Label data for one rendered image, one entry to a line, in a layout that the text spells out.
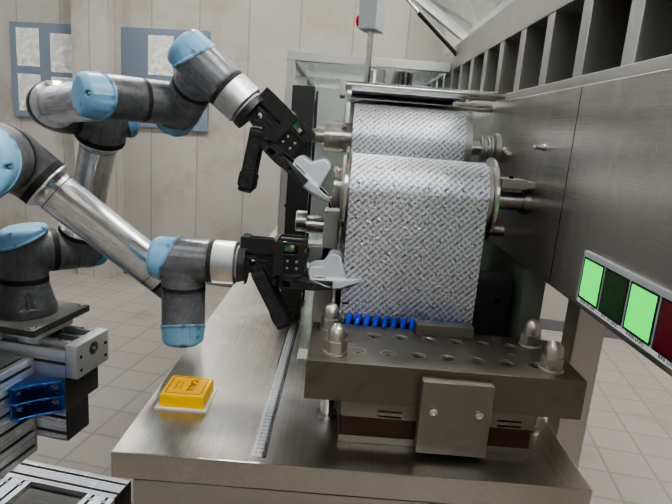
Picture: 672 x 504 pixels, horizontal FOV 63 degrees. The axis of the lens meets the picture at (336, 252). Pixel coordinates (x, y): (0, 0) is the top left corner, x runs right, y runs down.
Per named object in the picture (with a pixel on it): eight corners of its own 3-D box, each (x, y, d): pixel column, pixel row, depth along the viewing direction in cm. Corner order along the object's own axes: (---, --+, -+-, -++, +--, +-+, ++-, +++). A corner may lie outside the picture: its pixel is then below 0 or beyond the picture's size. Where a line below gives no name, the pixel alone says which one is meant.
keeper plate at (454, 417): (413, 444, 80) (421, 375, 77) (481, 450, 80) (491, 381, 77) (415, 454, 77) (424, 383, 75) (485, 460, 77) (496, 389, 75)
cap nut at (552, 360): (534, 363, 82) (539, 335, 81) (558, 365, 82) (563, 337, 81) (542, 373, 79) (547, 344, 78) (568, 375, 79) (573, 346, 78)
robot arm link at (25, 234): (-8, 272, 143) (-11, 221, 140) (48, 266, 152) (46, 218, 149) (3, 284, 134) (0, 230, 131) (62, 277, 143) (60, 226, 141)
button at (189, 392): (172, 387, 93) (173, 374, 93) (213, 390, 93) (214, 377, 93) (159, 407, 86) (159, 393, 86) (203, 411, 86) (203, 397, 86)
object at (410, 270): (338, 320, 97) (347, 217, 93) (470, 330, 97) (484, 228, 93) (338, 321, 97) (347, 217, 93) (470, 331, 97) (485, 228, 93)
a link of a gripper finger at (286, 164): (307, 180, 91) (270, 142, 91) (300, 186, 91) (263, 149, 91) (312, 180, 96) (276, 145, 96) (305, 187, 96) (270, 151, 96)
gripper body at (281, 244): (309, 244, 90) (236, 239, 90) (306, 294, 92) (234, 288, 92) (312, 236, 98) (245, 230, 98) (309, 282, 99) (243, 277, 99)
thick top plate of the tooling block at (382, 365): (310, 354, 94) (313, 320, 93) (541, 372, 94) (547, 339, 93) (303, 398, 78) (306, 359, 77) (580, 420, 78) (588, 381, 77)
